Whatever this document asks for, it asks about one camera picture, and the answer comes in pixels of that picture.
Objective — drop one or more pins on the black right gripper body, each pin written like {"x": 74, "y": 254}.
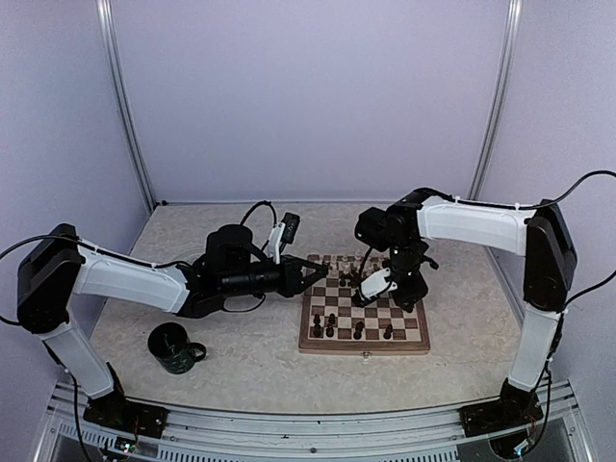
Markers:
{"x": 406, "y": 259}

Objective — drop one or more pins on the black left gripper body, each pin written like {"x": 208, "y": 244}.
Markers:
{"x": 288, "y": 284}

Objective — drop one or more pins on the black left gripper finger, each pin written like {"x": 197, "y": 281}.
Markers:
{"x": 314, "y": 283}
{"x": 314, "y": 267}

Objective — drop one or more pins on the dark knight piece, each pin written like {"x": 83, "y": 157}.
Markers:
{"x": 358, "y": 330}

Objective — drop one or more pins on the dark bishop piece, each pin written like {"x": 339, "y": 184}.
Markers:
{"x": 388, "y": 332}

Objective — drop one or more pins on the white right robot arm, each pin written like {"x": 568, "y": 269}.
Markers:
{"x": 536, "y": 235}

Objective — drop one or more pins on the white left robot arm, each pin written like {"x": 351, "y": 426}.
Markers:
{"x": 62, "y": 265}

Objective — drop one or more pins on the wooden folding chess board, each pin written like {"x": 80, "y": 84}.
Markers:
{"x": 410, "y": 334}

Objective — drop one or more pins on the dark green mug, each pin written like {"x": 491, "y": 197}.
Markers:
{"x": 171, "y": 346}

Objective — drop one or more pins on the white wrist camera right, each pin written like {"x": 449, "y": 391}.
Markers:
{"x": 370, "y": 289}

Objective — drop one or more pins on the aluminium corner post right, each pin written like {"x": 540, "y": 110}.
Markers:
{"x": 507, "y": 55}

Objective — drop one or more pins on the aluminium corner post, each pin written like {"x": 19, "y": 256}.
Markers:
{"x": 108, "y": 31}
{"x": 507, "y": 55}

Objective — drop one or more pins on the aluminium frame rail front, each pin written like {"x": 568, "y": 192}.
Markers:
{"x": 197, "y": 434}

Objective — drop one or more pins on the aluminium corner post left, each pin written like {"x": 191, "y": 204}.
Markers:
{"x": 108, "y": 31}

